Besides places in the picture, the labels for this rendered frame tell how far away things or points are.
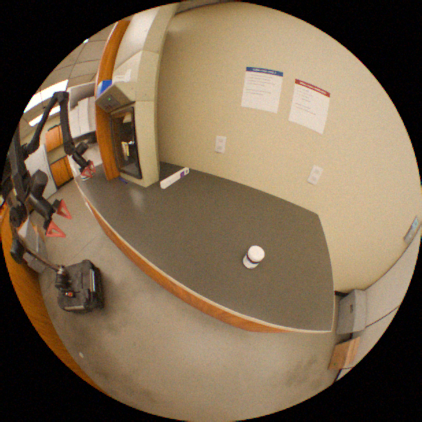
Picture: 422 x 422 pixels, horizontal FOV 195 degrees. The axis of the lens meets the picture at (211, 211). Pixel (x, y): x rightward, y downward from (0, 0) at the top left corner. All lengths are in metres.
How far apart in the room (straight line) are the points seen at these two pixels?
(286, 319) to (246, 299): 0.14
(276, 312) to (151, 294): 1.17
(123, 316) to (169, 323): 0.46
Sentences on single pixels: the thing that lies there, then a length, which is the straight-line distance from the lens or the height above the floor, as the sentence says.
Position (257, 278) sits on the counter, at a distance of 0.41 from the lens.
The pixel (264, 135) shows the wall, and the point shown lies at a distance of 0.80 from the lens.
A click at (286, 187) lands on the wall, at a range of 0.86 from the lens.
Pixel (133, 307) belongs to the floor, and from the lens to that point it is 1.43.
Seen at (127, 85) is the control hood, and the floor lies 1.49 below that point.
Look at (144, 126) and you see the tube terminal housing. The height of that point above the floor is 1.28.
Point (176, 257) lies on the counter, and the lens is 0.40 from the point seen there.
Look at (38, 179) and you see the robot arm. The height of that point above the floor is 1.25.
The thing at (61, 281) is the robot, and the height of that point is 0.38.
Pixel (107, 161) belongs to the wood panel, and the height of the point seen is 1.08.
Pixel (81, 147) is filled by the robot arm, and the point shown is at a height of 1.24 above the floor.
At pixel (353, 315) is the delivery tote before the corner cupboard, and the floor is 0.31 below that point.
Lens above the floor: 1.29
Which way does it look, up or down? 40 degrees down
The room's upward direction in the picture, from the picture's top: 7 degrees clockwise
